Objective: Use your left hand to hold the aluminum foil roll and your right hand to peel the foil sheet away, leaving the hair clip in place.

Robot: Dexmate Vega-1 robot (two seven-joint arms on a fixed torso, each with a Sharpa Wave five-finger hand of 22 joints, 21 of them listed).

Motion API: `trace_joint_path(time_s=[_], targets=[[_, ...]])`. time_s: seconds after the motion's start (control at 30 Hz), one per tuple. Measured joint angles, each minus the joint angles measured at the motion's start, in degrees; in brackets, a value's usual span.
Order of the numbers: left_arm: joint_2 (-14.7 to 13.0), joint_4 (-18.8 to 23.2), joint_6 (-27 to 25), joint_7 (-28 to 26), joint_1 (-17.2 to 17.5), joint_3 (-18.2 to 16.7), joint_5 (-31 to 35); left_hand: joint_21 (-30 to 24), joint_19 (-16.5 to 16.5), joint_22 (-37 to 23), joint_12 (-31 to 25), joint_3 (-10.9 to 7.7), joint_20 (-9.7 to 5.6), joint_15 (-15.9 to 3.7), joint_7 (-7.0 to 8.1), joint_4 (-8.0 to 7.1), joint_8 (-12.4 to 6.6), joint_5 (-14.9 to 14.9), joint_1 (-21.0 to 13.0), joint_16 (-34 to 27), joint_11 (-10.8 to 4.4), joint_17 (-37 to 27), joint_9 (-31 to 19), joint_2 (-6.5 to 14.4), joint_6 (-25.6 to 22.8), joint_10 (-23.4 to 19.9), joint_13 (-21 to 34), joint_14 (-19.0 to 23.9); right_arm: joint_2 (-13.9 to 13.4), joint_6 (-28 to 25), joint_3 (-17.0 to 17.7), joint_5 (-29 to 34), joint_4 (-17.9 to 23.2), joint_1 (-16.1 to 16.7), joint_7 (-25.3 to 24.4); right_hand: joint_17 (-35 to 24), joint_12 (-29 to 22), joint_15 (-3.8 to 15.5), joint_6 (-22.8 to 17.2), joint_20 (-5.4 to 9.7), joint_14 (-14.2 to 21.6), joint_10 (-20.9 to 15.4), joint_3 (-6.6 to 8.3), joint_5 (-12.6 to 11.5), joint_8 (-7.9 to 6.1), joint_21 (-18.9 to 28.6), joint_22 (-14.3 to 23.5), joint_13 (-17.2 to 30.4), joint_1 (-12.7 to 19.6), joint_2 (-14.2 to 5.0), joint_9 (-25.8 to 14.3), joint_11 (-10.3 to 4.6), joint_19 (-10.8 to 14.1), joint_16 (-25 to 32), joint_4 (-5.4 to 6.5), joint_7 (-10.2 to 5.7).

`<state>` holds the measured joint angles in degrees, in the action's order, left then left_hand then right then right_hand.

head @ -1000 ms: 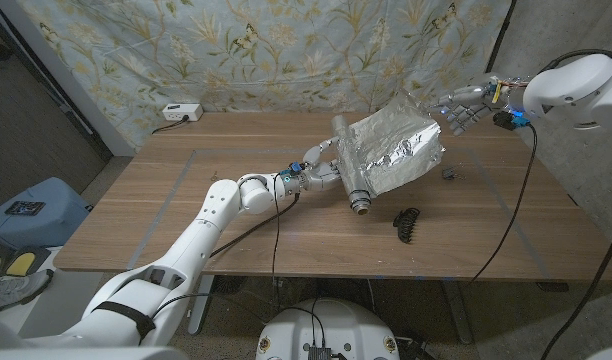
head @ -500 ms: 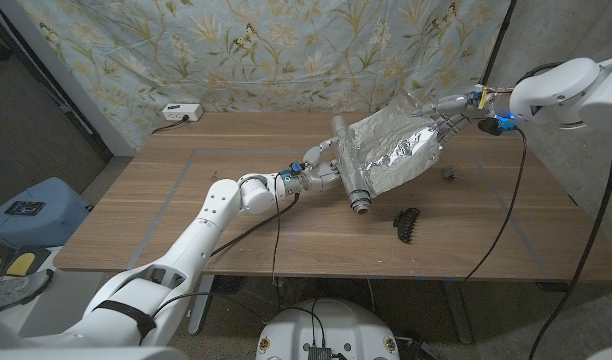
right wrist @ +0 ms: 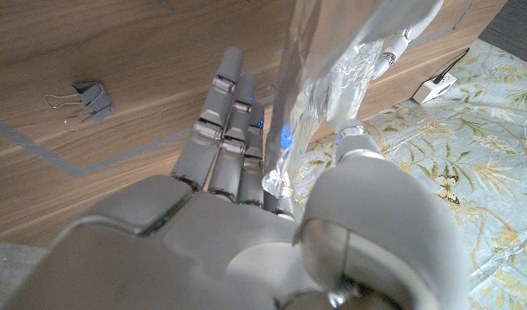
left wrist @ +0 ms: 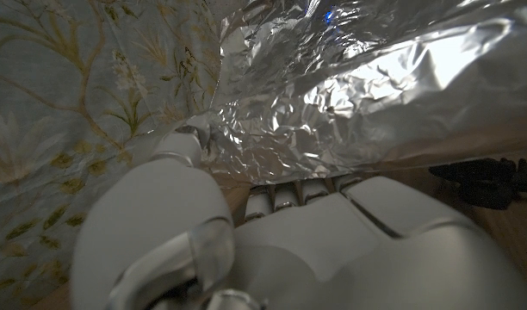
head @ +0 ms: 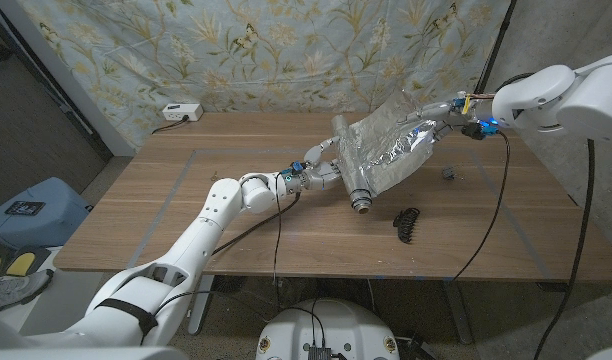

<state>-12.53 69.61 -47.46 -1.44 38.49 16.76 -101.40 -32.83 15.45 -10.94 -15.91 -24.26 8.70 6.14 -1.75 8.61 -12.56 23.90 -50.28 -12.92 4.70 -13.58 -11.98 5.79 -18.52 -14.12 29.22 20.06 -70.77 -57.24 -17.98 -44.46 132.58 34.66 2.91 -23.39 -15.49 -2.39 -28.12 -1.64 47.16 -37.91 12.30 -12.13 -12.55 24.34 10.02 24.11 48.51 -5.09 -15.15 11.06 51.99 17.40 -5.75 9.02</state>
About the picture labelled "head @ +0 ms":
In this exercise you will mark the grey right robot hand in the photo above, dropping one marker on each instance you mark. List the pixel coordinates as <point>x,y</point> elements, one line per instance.
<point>443,115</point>

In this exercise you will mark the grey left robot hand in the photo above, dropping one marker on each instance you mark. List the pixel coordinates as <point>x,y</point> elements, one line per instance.
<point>313,172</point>

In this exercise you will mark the aluminum foil roll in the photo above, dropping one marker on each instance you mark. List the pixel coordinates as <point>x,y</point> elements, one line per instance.
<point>381,150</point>

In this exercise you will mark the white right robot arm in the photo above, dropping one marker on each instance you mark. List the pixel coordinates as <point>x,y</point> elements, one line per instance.
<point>561,97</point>

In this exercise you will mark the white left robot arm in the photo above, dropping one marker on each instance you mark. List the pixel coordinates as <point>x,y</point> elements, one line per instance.
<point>186,255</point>

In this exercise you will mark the small dark binder clip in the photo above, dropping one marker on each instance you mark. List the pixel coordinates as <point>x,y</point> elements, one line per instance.
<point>448,173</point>

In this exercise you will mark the black claw hair clip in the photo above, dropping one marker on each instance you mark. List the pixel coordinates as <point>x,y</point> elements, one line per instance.
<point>407,225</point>

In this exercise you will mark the black backdrop pole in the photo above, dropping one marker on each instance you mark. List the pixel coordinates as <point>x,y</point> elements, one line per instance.
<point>491,50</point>

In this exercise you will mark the floral printed backdrop cloth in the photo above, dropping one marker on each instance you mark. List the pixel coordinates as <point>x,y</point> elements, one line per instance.
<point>236,55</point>

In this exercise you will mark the white power outlet box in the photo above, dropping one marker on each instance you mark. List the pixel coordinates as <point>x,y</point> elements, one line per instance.
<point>182,112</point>

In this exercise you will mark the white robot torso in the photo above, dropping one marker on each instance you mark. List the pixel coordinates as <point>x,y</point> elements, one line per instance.
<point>328,327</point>

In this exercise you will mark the grey metal table leg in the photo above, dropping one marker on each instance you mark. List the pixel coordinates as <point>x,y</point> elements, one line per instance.
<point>458,315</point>
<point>201,312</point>

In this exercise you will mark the blue plastic storage bin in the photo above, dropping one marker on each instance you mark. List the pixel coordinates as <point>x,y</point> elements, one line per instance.
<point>41,220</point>

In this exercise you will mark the black label card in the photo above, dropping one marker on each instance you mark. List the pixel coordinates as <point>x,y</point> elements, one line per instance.
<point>25,208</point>

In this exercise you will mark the white robot torso rim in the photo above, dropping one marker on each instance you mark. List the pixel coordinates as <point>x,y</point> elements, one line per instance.
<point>86,354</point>

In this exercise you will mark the yellow foot pedal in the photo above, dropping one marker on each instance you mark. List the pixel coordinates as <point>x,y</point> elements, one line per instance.
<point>21,262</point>

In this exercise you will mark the grey sneaker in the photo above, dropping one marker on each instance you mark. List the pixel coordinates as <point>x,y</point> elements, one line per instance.
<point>13,290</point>

